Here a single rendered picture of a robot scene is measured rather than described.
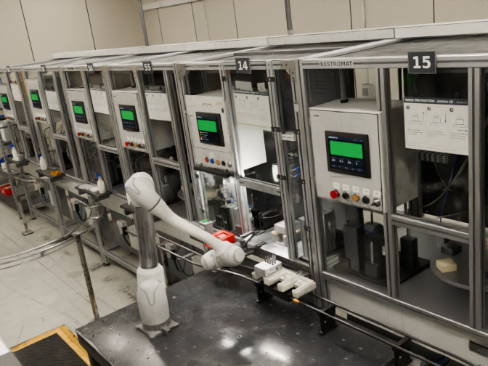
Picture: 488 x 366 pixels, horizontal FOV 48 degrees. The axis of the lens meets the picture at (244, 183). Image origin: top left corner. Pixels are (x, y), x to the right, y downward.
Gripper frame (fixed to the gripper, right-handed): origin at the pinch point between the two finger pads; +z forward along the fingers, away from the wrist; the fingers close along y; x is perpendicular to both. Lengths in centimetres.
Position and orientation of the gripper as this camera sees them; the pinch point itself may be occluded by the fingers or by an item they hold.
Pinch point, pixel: (261, 238)
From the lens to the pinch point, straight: 323.2
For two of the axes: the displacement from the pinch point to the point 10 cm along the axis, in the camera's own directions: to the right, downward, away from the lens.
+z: 7.8, -2.8, 5.6
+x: -6.2, -1.6, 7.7
